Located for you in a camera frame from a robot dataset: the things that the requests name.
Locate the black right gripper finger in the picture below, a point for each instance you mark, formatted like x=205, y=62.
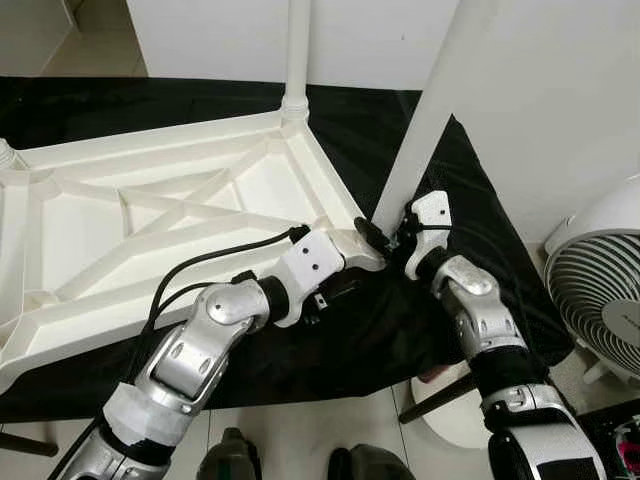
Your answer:
x=372, y=236

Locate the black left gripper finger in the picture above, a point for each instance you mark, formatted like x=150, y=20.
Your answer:
x=346, y=290

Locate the white plastic table leg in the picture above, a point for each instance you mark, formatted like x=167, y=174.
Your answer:
x=430, y=100
x=297, y=50
x=8, y=155

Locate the white plastic table top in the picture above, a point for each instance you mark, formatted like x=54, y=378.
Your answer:
x=80, y=230

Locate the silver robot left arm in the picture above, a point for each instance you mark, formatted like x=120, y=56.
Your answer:
x=190, y=360

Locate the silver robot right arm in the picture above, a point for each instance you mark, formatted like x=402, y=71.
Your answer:
x=485, y=310

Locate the black tablecloth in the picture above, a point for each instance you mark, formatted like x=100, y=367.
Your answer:
x=350, y=350

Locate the black slanted table leg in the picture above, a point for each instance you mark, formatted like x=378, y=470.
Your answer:
x=435, y=400
x=28, y=444

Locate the dark robot right foot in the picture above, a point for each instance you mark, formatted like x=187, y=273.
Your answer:
x=372, y=466

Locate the dark robot foot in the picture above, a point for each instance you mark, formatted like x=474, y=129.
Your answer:
x=230, y=458
x=372, y=466

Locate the dark robot left foot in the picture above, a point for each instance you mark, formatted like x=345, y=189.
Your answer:
x=230, y=458

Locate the white round floor fan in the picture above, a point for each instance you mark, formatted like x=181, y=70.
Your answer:
x=600, y=290

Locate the black floor stand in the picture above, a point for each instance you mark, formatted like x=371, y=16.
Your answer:
x=615, y=425

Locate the pink round reel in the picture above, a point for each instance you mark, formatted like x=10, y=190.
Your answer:
x=629, y=455

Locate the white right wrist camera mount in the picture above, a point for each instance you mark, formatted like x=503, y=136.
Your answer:
x=430, y=215

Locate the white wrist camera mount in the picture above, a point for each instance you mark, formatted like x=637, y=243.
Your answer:
x=310, y=265
x=430, y=215

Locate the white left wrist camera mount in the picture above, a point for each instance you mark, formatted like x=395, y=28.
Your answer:
x=310, y=265

